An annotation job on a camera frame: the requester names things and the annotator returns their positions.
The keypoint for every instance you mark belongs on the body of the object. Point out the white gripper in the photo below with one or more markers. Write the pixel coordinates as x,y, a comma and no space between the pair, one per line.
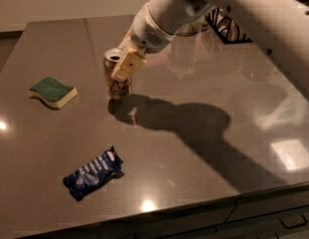
145,31

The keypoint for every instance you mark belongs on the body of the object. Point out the orange LaCroix can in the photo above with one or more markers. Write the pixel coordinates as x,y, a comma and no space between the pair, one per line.
116,89

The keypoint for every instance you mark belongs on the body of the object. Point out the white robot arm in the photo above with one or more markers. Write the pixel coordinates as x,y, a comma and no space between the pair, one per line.
279,28

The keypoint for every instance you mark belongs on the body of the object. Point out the blue RXBAR blueberry wrapper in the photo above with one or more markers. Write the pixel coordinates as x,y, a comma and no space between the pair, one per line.
94,174

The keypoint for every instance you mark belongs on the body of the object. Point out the green and yellow sponge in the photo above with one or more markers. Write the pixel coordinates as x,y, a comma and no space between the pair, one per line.
53,93

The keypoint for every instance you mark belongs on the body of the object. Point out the black wire napkin holder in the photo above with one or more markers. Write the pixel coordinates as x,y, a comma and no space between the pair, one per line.
225,28

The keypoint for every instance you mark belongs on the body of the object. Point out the black drawer handle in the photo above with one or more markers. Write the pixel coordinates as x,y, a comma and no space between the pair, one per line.
293,221

